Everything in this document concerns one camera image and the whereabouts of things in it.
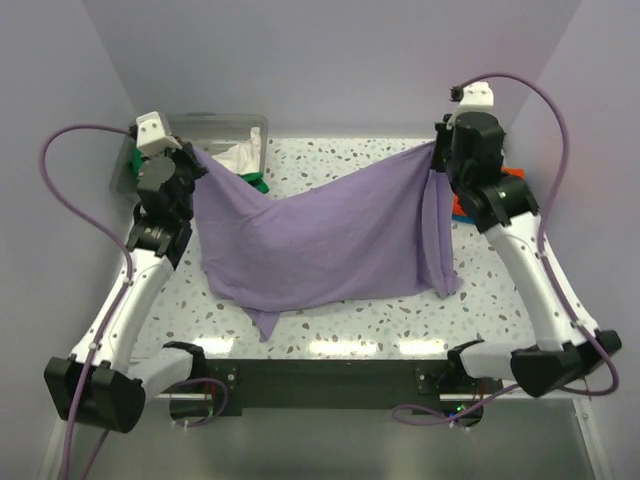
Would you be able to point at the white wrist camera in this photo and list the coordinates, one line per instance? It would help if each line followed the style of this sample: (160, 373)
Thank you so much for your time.
(474, 97)
(154, 134)

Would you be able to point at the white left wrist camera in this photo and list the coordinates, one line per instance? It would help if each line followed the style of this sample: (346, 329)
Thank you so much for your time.
(154, 134)

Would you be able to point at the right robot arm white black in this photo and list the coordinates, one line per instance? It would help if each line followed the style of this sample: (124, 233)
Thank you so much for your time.
(569, 344)

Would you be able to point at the purple t shirt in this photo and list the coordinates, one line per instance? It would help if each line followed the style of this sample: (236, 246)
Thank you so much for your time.
(382, 231)

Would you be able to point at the clear plastic bin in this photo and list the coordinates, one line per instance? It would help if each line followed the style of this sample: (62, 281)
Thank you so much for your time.
(213, 133)

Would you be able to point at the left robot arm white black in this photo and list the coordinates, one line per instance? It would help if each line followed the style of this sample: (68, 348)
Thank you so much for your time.
(95, 385)

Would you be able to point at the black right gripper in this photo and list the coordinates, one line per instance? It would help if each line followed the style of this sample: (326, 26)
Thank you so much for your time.
(445, 134)

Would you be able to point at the white t shirt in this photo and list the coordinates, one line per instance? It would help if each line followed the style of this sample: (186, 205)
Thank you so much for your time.
(244, 157)

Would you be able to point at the teal folded t shirt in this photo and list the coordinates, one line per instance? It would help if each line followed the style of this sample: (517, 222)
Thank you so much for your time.
(463, 219)

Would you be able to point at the green t shirt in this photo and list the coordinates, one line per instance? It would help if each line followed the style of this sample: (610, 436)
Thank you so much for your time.
(255, 179)

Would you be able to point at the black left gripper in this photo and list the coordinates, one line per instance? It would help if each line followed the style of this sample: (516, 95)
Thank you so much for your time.
(186, 155)

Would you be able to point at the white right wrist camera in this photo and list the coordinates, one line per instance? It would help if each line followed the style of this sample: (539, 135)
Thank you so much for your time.
(474, 97)

